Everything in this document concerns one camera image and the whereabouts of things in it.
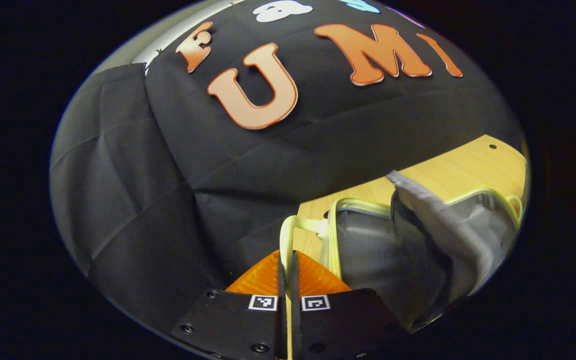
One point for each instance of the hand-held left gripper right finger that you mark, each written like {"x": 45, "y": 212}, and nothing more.
{"x": 296, "y": 325}

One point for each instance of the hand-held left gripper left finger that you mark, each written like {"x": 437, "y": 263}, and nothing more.
{"x": 281, "y": 325}

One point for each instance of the pale yellow suitcase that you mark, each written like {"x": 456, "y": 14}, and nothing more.
{"x": 368, "y": 250}

